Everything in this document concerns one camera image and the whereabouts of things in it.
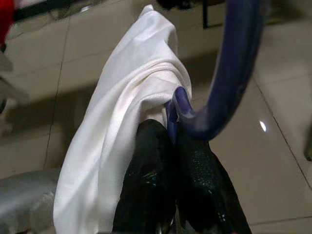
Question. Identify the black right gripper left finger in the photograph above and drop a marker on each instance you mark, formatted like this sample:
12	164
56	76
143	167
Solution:
148	175

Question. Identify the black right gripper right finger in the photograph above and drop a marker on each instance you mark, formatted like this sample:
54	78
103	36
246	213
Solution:
204	185

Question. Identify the white garment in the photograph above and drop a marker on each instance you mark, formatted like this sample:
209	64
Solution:
122	97

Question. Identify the purple plastic hanger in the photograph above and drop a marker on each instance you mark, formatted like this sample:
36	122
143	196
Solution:
234	73

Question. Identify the red garment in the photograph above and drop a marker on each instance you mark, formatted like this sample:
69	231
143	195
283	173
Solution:
6	19

